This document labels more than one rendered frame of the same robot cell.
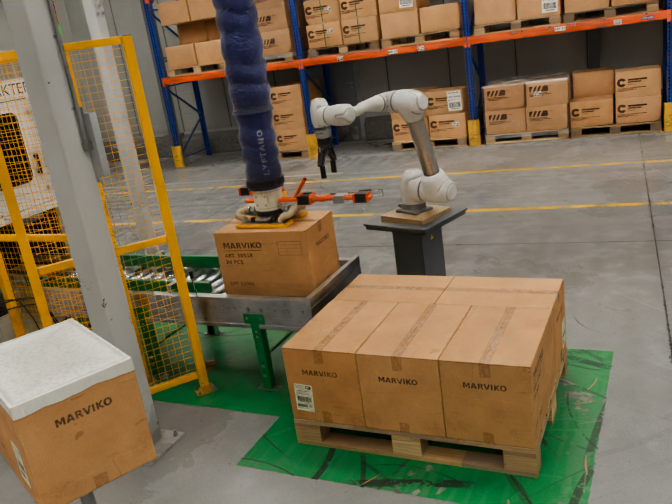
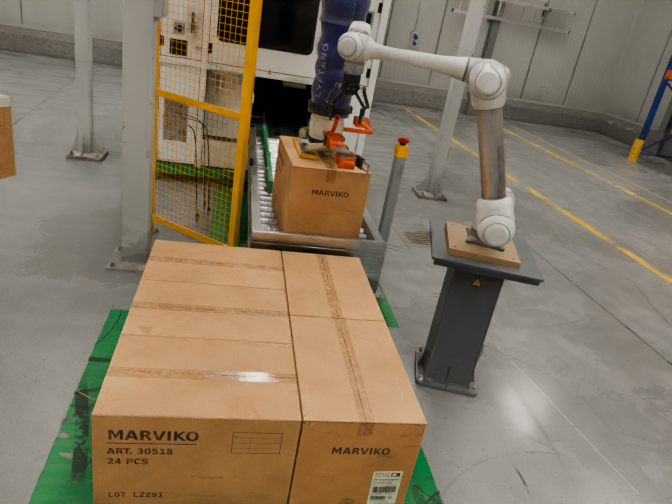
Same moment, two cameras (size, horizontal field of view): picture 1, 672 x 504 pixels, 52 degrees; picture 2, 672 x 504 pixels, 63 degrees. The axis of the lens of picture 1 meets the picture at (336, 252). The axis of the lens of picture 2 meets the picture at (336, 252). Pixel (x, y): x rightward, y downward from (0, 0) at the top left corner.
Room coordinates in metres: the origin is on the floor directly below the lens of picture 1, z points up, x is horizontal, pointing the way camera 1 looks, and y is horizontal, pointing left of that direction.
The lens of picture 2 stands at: (2.23, -2.00, 1.69)
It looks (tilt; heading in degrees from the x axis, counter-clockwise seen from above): 24 degrees down; 50
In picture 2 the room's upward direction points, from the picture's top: 10 degrees clockwise
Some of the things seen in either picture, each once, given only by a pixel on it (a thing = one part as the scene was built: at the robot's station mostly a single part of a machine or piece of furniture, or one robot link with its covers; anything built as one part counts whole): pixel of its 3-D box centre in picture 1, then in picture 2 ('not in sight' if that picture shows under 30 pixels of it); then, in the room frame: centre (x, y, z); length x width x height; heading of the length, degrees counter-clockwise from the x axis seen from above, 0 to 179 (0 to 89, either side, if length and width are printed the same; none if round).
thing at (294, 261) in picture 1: (278, 253); (316, 188); (3.99, 0.34, 0.75); 0.60 x 0.40 x 0.40; 66
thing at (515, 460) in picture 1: (437, 392); not in sight; (3.25, -0.42, 0.07); 1.20 x 1.00 x 0.14; 62
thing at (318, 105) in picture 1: (321, 112); (357, 40); (3.80, -0.03, 1.56); 0.13 x 0.11 x 0.16; 42
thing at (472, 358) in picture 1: (432, 346); (258, 354); (3.25, -0.42, 0.34); 1.20 x 1.00 x 0.40; 62
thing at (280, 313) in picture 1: (147, 306); (252, 178); (4.08, 1.22, 0.50); 2.31 x 0.05 x 0.19; 62
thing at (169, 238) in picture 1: (101, 244); (197, 93); (3.66, 1.26, 1.05); 0.87 x 0.10 x 2.10; 114
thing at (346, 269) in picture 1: (334, 280); (320, 241); (3.83, 0.03, 0.58); 0.70 x 0.03 x 0.06; 152
